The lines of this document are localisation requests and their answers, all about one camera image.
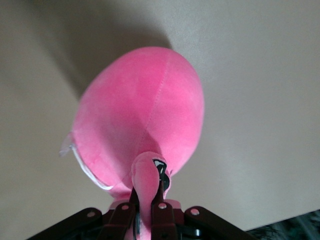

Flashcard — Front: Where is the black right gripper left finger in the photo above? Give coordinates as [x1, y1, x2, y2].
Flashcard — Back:
[26, 187, 140, 240]

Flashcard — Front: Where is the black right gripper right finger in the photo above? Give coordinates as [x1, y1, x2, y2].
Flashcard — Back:
[149, 179, 260, 240]

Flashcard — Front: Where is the pink plush toy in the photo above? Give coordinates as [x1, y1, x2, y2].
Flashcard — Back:
[58, 46, 206, 240]

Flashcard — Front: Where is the brown table mat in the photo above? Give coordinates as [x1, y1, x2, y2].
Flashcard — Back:
[0, 0, 320, 240]

